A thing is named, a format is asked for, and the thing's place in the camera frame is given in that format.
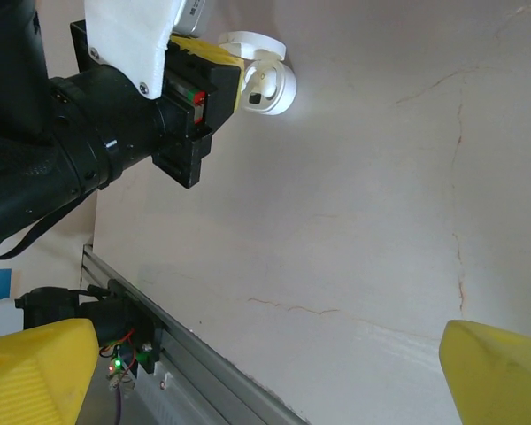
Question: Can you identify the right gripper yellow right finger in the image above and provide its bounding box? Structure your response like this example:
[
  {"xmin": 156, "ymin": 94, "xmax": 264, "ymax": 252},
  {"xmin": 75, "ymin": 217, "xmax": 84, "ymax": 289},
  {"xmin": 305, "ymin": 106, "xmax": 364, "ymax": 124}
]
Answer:
[{"xmin": 438, "ymin": 319, "xmax": 531, "ymax": 425}]

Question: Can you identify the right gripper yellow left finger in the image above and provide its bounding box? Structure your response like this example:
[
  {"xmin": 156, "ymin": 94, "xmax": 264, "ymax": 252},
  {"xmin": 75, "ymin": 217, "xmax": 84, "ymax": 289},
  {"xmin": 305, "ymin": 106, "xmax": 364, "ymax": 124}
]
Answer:
[{"xmin": 0, "ymin": 318, "xmax": 100, "ymax": 425}]

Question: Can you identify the white earbud charging case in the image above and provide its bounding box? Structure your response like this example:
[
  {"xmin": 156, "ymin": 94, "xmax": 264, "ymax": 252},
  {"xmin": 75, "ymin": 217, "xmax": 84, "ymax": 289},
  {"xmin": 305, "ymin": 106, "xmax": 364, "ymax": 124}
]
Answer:
[{"xmin": 218, "ymin": 29, "xmax": 300, "ymax": 117}]

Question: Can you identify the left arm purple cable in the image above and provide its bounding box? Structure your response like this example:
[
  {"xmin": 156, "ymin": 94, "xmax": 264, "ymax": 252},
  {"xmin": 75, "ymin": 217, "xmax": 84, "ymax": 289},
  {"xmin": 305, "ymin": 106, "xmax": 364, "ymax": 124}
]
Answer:
[{"xmin": 112, "ymin": 375, "xmax": 127, "ymax": 425}]

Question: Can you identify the thin black cable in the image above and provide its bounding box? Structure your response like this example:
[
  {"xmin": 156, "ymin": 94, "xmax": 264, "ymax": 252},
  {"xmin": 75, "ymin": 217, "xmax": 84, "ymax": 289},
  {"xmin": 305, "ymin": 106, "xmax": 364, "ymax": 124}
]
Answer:
[{"xmin": 0, "ymin": 212, "xmax": 68, "ymax": 262}]

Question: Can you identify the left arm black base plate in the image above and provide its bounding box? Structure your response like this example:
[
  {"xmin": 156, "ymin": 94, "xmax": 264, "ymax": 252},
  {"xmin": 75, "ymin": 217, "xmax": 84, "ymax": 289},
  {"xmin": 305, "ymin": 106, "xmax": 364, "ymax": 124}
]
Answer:
[{"xmin": 77, "ymin": 278, "xmax": 165, "ymax": 377}]

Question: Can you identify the long aluminium mounting rail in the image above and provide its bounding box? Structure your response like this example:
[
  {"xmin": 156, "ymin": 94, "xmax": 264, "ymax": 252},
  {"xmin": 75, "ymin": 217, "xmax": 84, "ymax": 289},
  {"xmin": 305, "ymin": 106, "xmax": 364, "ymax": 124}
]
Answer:
[{"xmin": 80, "ymin": 242, "xmax": 313, "ymax": 425}]

